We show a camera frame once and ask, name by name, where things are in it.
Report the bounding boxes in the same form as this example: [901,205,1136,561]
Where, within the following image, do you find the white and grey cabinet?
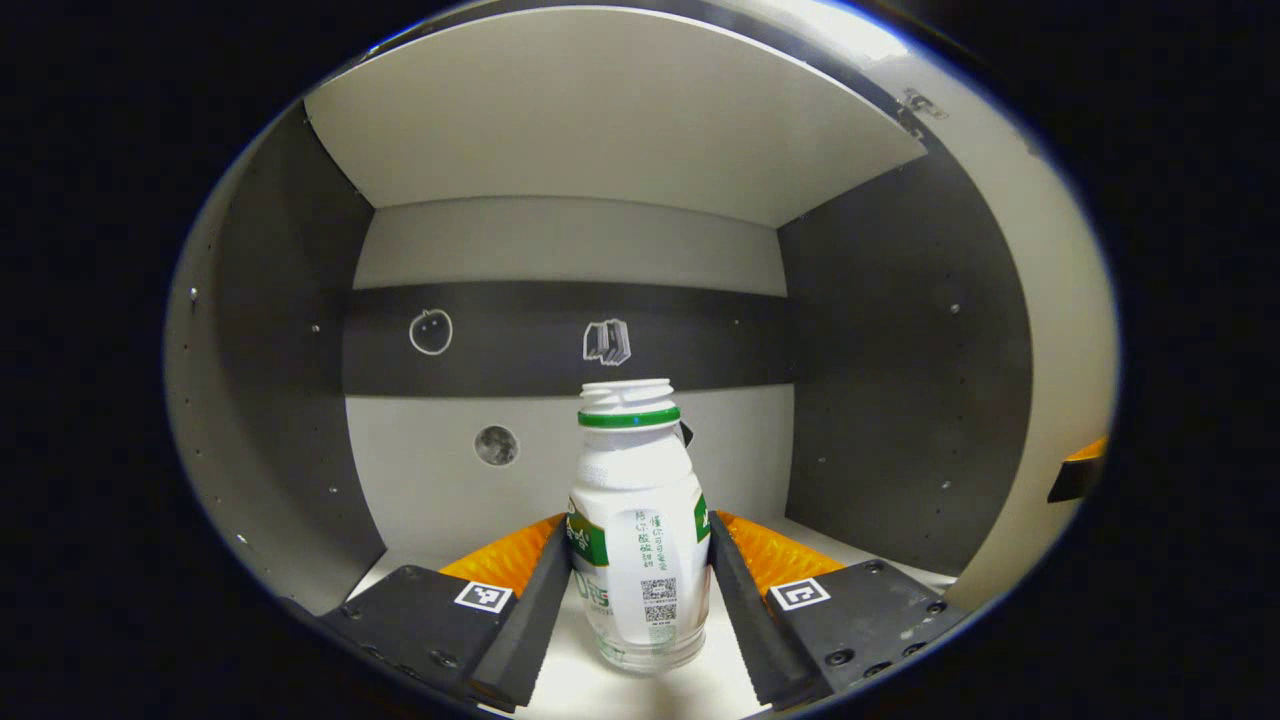
[165,0,1116,720]

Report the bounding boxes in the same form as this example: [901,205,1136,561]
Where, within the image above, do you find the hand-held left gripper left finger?
[318,513,573,713]

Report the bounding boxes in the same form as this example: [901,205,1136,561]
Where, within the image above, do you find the white plastic bottle green label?
[566,378,712,674]

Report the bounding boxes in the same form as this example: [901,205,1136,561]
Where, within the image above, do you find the metal door hinge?
[898,87,948,138]

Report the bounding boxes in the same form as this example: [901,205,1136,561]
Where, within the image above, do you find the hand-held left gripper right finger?
[707,510,969,711]

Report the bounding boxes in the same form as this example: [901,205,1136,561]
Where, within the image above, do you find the white cabinet shelf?
[303,5,929,229]

